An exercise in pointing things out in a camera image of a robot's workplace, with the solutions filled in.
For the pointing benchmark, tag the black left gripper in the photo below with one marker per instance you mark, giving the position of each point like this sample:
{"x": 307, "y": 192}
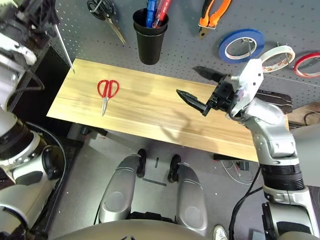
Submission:
{"x": 37, "y": 15}

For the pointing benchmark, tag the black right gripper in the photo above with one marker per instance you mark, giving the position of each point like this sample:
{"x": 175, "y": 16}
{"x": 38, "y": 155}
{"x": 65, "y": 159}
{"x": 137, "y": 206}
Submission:
{"x": 222, "y": 97}

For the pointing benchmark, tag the black orange screwdriver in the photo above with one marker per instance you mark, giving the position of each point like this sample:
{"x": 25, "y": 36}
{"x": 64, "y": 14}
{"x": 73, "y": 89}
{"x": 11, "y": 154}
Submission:
{"x": 65, "y": 50}

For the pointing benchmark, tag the orange black pliers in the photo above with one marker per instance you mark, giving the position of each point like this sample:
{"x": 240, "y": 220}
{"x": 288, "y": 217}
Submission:
{"x": 203, "y": 18}

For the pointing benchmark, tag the white tape roll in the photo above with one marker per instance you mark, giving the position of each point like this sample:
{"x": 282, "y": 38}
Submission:
{"x": 280, "y": 48}

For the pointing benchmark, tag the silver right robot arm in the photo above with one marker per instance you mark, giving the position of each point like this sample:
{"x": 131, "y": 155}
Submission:
{"x": 275, "y": 140}

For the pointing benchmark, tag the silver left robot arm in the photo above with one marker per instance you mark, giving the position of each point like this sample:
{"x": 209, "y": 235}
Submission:
{"x": 22, "y": 175}

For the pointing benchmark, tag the grey perforated pegboard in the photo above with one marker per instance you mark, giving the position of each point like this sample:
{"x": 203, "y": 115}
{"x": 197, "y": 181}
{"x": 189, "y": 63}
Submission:
{"x": 187, "y": 50}

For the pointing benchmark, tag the blue tape roll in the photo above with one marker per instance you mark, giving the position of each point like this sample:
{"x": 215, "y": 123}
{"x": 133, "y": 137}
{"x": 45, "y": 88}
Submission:
{"x": 223, "y": 55}

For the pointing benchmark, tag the metal peg hook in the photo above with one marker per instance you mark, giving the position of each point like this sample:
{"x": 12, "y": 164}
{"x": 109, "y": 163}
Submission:
{"x": 248, "y": 47}
{"x": 277, "y": 45}
{"x": 96, "y": 6}

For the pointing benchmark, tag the black plastic cup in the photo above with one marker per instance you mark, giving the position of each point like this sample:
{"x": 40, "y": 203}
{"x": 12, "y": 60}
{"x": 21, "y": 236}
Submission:
{"x": 150, "y": 50}
{"x": 140, "y": 18}

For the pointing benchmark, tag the black table foot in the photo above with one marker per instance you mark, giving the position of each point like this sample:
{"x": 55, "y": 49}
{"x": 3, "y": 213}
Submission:
{"x": 93, "y": 131}
{"x": 235, "y": 158}

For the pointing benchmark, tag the small black tool case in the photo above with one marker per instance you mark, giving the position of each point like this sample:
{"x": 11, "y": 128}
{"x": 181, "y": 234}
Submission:
{"x": 282, "y": 100}

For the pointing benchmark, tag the short black floor tape strip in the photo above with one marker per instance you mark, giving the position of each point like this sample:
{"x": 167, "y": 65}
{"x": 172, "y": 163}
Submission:
{"x": 156, "y": 162}

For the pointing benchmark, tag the brown side bench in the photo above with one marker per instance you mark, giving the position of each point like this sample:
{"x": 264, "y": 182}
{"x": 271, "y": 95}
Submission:
{"x": 297, "y": 117}

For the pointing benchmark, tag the long black floor tape strip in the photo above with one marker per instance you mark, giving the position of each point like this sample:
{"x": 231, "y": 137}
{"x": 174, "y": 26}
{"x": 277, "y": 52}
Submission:
{"x": 155, "y": 181}

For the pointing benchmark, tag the silver right robot leg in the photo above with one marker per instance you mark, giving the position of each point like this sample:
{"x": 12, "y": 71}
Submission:
{"x": 191, "y": 195}

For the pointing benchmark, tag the silver robot leg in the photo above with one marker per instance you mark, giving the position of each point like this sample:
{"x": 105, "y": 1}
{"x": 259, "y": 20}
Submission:
{"x": 191, "y": 195}
{"x": 120, "y": 190}

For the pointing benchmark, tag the red tape roll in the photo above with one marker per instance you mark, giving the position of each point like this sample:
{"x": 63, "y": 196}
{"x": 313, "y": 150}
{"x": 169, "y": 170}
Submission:
{"x": 307, "y": 55}

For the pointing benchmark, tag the grey round table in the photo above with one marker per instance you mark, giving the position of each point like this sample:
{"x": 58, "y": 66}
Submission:
{"x": 310, "y": 155}

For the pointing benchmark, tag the silver left robot leg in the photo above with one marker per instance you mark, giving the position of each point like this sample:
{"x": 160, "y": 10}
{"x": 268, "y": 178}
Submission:
{"x": 120, "y": 190}

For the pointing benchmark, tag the white sneaker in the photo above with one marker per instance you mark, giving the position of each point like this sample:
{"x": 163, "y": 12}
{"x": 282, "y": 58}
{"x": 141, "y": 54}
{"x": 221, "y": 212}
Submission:
{"x": 220, "y": 232}

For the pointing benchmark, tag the small grey box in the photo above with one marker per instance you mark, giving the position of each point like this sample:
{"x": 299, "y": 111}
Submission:
{"x": 257, "y": 235}

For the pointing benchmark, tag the grey robot torso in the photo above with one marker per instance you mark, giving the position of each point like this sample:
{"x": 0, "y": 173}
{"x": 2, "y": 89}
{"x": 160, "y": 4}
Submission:
{"x": 130, "y": 231}

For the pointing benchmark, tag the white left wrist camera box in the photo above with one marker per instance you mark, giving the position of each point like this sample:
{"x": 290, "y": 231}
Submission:
{"x": 15, "y": 50}

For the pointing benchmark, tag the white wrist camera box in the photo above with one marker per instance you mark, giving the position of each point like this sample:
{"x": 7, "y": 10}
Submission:
{"x": 251, "y": 75}
{"x": 15, "y": 50}

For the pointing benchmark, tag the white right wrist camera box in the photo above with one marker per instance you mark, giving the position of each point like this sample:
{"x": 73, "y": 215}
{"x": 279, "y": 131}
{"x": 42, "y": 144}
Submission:
{"x": 251, "y": 75}

